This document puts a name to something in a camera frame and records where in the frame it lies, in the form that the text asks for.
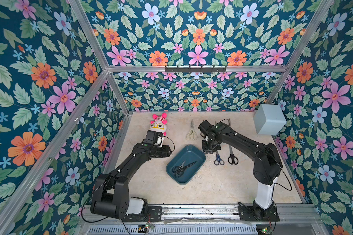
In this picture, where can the pink white plush doll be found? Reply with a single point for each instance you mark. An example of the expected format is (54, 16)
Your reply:
(159, 124)

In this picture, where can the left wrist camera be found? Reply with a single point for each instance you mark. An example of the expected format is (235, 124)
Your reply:
(153, 138)

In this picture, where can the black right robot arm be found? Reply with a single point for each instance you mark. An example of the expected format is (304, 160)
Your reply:
(267, 163)

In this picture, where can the grey cube box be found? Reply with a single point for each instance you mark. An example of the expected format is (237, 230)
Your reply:
(269, 119)

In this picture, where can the thin black scissors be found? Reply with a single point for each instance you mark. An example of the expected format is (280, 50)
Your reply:
(178, 171)

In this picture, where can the black hook rail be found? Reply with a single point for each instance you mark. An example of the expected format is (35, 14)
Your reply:
(198, 69)

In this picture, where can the large black scissors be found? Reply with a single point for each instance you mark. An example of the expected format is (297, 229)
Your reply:
(232, 159)

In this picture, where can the teal plastic storage box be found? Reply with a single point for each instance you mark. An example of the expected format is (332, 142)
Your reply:
(189, 154)

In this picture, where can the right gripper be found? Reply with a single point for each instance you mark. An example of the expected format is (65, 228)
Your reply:
(210, 145)

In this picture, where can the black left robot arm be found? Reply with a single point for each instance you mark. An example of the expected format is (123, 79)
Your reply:
(110, 197)

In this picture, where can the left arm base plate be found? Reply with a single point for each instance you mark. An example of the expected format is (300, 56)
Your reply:
(148, 214)

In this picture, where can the blue grey scissors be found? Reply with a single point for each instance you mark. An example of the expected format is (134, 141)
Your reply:
(218, 161)

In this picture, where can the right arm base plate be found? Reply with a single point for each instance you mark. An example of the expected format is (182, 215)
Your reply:
(255, 213)

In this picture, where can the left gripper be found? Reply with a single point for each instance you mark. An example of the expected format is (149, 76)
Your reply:
(164, 151)

